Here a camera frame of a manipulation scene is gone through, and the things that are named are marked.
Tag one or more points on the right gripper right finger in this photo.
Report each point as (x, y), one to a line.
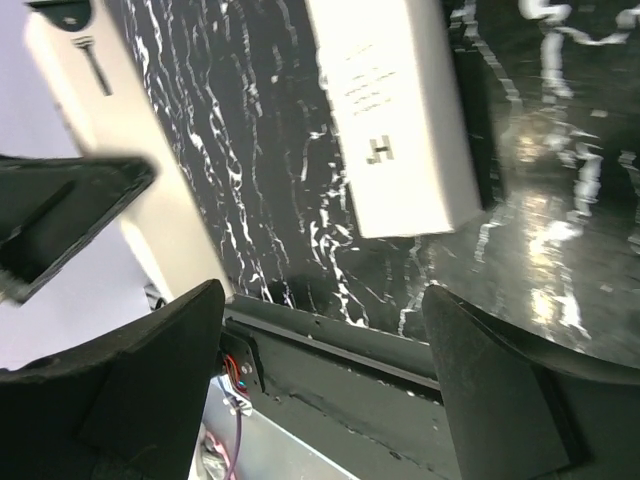
(522, 407)

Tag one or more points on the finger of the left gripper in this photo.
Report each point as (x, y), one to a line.
(52, 208)

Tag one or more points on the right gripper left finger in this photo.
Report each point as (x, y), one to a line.
(125, 405)

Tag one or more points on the white Harry's box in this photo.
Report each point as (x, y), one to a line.
(91, 76)

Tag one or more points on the white H logo box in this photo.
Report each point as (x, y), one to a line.
(391, 85)

